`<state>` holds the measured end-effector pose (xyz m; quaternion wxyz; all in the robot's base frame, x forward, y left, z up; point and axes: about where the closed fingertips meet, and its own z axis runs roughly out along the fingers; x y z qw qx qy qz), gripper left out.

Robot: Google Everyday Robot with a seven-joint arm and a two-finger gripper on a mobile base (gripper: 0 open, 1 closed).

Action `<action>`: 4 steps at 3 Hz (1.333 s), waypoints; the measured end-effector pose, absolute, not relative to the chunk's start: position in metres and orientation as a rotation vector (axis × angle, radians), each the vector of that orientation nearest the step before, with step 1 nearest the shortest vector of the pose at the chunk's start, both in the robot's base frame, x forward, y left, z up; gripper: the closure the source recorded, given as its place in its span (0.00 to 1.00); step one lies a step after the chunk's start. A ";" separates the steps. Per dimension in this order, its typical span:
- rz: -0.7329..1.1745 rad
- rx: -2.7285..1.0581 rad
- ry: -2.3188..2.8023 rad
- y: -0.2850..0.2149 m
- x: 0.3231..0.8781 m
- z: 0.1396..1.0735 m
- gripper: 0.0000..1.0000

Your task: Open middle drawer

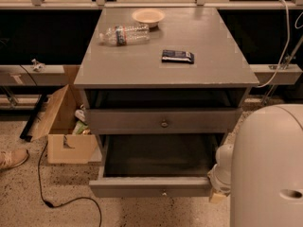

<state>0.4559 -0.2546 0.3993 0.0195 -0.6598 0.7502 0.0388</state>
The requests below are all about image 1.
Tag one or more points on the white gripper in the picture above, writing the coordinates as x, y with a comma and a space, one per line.
217, 180

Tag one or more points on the grey drawer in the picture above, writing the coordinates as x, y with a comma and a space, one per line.
156, 165
157, 121

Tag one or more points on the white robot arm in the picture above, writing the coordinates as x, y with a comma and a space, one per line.
262, 172

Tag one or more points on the grey top drawer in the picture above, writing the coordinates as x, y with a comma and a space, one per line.
157, 121

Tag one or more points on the grey drawer cabinet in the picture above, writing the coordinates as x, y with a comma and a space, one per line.
134, 76

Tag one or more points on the open cardboard box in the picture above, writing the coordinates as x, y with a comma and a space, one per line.
57, 122

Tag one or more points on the dark blue snack packet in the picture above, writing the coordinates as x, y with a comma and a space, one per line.
178, 56

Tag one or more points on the green packet in box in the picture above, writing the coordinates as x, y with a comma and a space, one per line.
79, 127

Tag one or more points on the white bottle in box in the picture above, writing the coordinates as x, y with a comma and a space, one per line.
79, 114

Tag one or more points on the clear plastic water bottle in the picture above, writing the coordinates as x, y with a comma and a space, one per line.
125, 35

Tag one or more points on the white bowl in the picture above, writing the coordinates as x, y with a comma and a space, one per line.
150, 17

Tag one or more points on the tan shoe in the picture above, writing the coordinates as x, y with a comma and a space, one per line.
14, 158

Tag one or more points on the small clear object on ledge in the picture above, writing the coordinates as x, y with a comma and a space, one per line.
37, 66

